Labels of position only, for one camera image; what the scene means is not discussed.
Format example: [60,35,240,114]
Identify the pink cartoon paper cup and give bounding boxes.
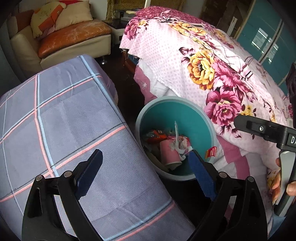
[159,140,182,170]

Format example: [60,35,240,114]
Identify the clear green plastic wrapper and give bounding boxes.
[175,121,179,150]

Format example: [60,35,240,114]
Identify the orange snack wrapper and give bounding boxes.
[143,130,168,143]

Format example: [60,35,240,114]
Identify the teal trash bin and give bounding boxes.
[135,95,218,181]

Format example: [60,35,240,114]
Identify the person's right hand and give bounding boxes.
[271,158,296,205]

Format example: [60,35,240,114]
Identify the purple plaid cloth cover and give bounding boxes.
[1,55,194,240]

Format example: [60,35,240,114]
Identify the teal wardrobe doors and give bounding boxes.
[237,1,295,94]

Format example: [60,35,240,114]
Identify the pink floral bed quilt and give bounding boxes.
[119,5,295,209]

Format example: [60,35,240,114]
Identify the beige sofa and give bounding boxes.
[6,0,112,77]

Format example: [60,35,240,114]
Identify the orange leather cushion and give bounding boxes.
[38,19,111,58]

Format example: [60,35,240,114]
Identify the white nightstand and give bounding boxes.
[103,9,138,45]

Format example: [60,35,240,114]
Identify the yellow orange pillow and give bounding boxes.
[30,1,66,39]

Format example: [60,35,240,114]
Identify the beige pillow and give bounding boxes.
[55,1,93,31]

